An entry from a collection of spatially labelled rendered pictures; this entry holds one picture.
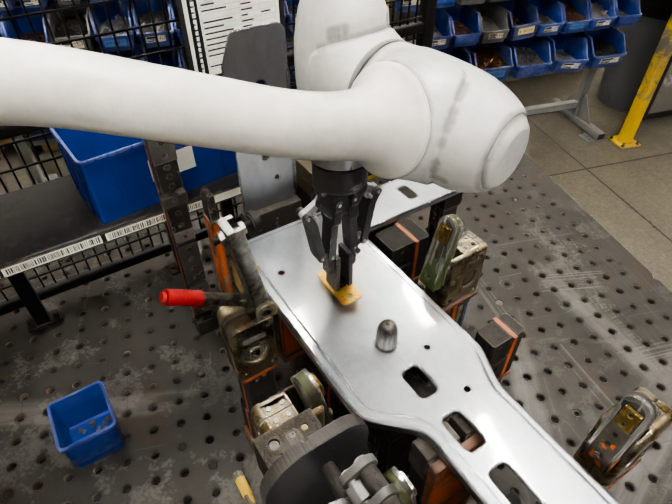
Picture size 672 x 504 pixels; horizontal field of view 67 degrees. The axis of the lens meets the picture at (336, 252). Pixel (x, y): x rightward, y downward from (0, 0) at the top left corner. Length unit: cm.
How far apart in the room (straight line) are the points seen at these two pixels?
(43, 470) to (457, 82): 96
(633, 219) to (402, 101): 257
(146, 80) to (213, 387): 80
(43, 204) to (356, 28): 74
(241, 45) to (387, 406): 57
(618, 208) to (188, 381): 240
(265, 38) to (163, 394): 71
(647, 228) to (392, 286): 220
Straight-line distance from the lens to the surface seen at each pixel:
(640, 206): 307
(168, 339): 121
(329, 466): 51
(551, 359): 121
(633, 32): 382
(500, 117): 45
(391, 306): 82
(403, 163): 45
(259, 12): 118
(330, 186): 66
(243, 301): 72
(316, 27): 56
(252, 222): 64
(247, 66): 87
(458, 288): 91
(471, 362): 78
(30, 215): 109
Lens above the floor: 161
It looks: 43 degrees down
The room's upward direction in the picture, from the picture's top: straight up
